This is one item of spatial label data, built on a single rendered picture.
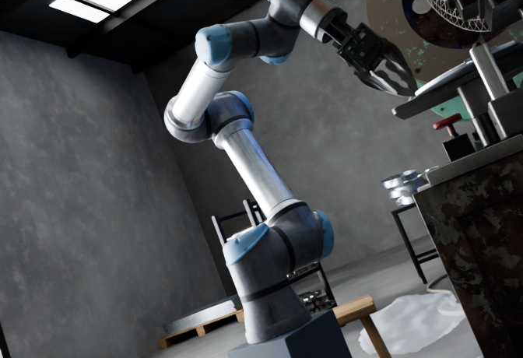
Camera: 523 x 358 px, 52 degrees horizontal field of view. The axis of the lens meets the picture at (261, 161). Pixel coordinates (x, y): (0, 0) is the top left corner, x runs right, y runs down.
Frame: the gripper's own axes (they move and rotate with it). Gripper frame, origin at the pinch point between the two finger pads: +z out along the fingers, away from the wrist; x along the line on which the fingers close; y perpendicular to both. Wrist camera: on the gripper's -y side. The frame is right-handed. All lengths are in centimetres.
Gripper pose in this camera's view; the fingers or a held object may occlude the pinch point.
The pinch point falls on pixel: (412, 90)
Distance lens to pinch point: 103.0
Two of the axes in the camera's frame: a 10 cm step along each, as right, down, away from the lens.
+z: 7.0, 6.6, -2.8
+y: -3.6, -0.2, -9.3
